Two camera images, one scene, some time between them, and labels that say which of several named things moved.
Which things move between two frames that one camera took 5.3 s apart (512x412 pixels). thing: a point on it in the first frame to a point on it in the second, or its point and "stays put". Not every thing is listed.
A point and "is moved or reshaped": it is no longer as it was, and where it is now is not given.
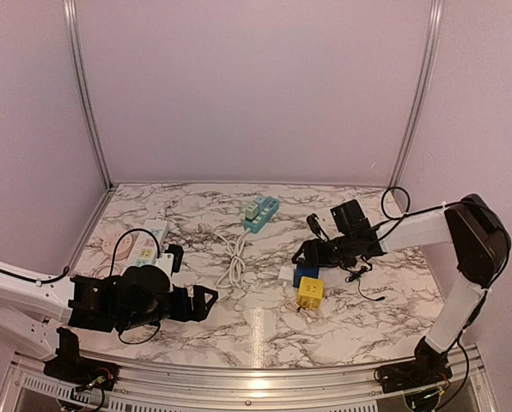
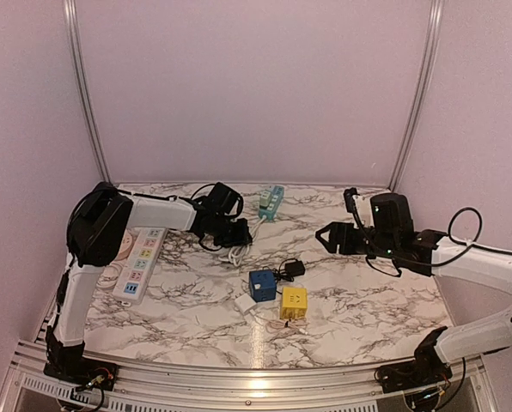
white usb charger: (286, 276) is moved or reshaped
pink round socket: (124, 245) stays put
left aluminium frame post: (75, 36) stays put
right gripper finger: (311, 259) to (330, 246)
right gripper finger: (309, 248) to (326, 229)
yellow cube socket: (310, 292) is moved or reshaped
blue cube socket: (304, 271) to (262, 285)
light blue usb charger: (260, 201) to (277, 195)
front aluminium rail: (150, 386) stays put
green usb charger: (252, 210) to (265, 198)
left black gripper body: (180, 312) to (225, 235)
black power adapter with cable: (356, 276) to (289, 269)
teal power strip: (233, 276) to (271, 210)
